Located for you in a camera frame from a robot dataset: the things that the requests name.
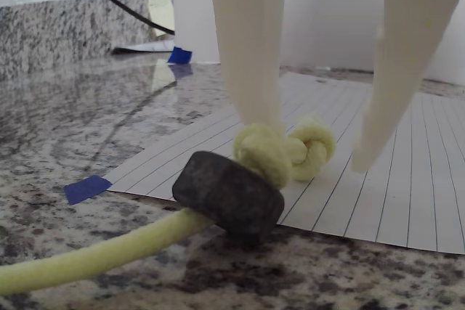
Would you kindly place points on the blue tape piece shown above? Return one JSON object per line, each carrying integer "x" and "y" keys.
{"x": 179, "y": 56}
{"x": 87, "y": 189}

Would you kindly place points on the black hex nut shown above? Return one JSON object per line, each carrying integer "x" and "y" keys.
{"x": 229, "y": 194}

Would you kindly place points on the white foam board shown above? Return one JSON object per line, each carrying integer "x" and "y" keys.
{"x": 319, "y": 16}

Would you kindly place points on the yellow sticky note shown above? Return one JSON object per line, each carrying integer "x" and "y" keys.
{"x": 161, "y": 12}

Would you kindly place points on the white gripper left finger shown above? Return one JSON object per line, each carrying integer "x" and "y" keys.
{"x": 250, "y": 52}

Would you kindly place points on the lined loose-leaf paper sheet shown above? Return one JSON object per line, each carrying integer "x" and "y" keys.
{"x": 363, "y": 197}

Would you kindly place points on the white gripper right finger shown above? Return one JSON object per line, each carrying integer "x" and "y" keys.
{"x": 407, "y": 52}

